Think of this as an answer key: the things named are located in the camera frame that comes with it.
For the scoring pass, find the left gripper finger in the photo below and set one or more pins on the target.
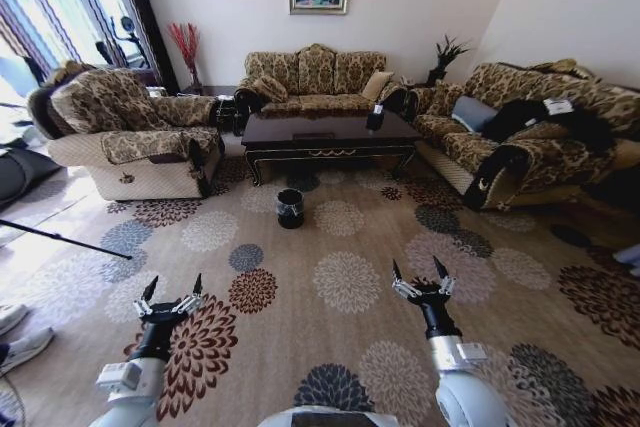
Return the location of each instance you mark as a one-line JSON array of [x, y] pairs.
[[196, 289], [148, 293]]

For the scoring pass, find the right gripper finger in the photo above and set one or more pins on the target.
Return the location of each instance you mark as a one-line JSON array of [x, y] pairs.
[[398, 276], [443, 271]]

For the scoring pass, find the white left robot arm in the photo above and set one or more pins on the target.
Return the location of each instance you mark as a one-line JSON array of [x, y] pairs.
[[132, 387]]

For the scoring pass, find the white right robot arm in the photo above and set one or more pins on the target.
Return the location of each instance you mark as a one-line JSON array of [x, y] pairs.
[[462, 387]]

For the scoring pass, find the black round trash bin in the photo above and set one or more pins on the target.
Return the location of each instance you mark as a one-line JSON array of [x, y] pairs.
[[290, 212]]

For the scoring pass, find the floral patterned carpet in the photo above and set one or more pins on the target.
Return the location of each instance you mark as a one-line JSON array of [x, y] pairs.
[[350, 267]]

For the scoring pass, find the black tripod leg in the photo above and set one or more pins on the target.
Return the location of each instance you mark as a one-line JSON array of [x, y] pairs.
[[65, 239]]

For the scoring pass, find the person's white shoe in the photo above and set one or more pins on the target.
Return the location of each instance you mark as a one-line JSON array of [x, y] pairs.
[[25, 349], [10, 318]]

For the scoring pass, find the patterned armchair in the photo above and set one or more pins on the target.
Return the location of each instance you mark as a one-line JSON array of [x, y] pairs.
[[125, 147]]

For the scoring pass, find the white robot front shell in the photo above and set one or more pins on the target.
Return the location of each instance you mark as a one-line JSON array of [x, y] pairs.
[[325, 419]]

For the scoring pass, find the patterned long sofa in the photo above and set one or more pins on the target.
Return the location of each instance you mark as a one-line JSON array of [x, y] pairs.
[[545, 157]]

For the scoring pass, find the small black box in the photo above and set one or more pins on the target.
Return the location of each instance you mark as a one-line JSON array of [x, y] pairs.
[[374, 121]]

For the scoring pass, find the dark wooden coffee table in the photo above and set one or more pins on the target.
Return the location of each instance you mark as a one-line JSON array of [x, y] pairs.
[[325, 134]]

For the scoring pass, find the grey cushion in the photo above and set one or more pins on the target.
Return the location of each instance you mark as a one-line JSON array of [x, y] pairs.
[[472, 113]]

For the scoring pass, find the large black bag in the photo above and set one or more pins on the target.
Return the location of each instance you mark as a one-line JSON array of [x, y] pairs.
[[22, 174]]

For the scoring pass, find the patterned brown cushion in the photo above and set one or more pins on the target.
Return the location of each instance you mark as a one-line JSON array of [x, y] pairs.
[[271, 88], [442, 97]]

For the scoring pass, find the black side table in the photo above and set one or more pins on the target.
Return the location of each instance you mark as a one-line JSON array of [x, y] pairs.
[[227, 114]]

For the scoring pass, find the plain tan cushion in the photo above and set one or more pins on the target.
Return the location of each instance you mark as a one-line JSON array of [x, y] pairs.
[[376, 84]]

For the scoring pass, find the black garment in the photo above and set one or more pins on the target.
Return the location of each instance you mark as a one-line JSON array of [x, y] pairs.
[[580, 127]]

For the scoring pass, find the white paper tag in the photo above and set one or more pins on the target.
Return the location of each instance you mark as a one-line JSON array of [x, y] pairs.
[[558, 106]]

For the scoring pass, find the patterned three-seat sofa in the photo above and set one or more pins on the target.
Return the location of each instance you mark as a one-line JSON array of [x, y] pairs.
[[315, 77]]

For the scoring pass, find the dark potted plant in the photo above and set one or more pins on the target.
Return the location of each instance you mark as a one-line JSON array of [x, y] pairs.
[[447, 54]]

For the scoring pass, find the red branch decoration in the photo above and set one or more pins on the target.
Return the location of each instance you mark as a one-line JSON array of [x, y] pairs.
[[186, 47]]

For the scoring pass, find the black exercise machine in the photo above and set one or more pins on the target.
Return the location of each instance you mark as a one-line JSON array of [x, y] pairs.
[[127, 42]]

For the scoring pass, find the striped curtain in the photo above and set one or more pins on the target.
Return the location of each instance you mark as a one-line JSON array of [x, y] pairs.
[[60, 2]]

